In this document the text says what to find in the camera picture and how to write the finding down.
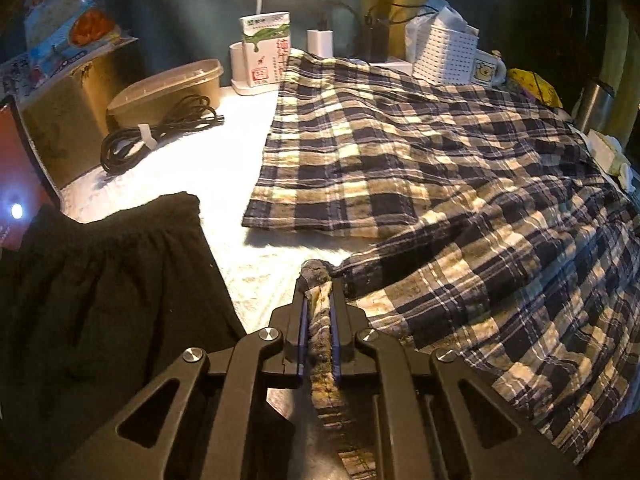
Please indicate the milk carton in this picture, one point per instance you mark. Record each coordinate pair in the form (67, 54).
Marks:
(265, 45)

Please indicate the bear print mug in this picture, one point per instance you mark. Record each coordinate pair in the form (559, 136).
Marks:
(485, 70)

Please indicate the yellow bag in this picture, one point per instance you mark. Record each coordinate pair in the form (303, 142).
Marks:
(532, 85)

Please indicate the white power strip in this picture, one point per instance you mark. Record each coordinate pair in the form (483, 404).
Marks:
(395, 66)

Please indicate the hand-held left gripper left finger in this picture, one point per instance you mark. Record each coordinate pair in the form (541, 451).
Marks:
(302, 340)

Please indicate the steel thermos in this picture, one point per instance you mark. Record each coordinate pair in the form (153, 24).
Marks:
(595, 105)

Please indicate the white knitted tablecloth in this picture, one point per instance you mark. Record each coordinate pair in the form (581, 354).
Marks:
(200, 160)

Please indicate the white charger plug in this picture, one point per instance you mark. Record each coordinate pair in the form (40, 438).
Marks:
(320, 42)

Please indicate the tissue pack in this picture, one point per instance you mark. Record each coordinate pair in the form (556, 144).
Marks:
(610, 157)

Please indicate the black cloth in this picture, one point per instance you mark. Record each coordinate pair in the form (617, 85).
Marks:
(100, 285)

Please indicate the white plastic bag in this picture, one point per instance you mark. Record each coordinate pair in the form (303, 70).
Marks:
(447, 7)

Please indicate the printed snack bag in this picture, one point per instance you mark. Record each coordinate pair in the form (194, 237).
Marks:
(65, 20)

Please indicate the brown lidded food container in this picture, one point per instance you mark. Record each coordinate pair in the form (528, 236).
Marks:
(165, 85)

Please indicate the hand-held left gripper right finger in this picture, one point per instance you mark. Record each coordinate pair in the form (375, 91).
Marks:
(334, 340)

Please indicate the plaid checkered shirt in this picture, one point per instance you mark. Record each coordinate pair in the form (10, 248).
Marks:
(425, 160)

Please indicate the white holder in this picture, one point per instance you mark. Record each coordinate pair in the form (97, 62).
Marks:
(237, 67)

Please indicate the tablet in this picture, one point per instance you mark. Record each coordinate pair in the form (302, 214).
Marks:
(20, 170)

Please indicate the black power adapter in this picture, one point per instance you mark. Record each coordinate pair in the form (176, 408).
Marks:
(374, 42)

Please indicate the gold box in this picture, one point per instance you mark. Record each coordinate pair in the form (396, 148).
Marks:
(65, 125)

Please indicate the white perforated basket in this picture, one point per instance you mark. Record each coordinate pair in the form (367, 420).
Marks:
(442, 57)

